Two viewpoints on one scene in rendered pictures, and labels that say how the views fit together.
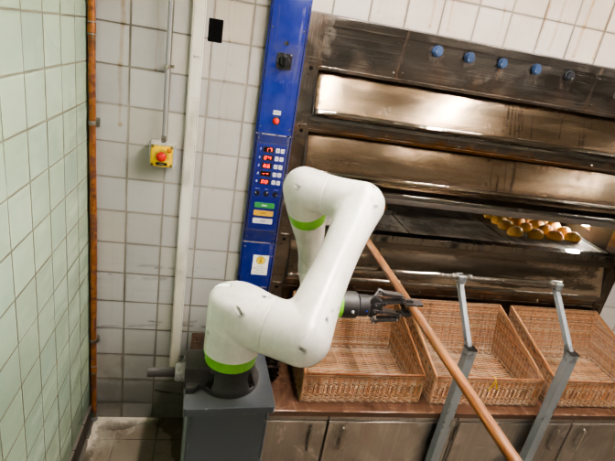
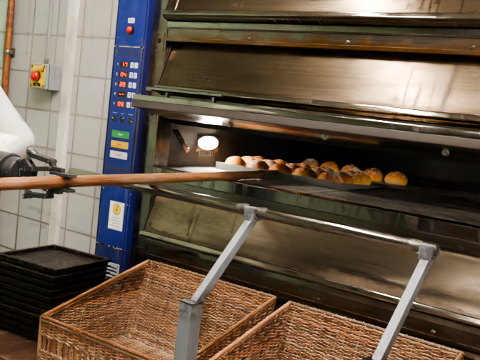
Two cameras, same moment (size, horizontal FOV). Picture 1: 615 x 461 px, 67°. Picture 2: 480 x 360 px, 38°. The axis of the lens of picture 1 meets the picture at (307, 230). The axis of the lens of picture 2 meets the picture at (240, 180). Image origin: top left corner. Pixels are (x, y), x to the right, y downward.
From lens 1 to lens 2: 2.18 m
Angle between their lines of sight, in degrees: 49
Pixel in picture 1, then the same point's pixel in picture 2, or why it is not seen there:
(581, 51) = not seen: outside the picture
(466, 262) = (395, 252)
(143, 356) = not seen: hidden behind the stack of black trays
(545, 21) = not seen: outside the picture
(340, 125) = (198, 29)
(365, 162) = (226, 75)
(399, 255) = (286, 226)
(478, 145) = (377, 36)
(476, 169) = (383, 77)
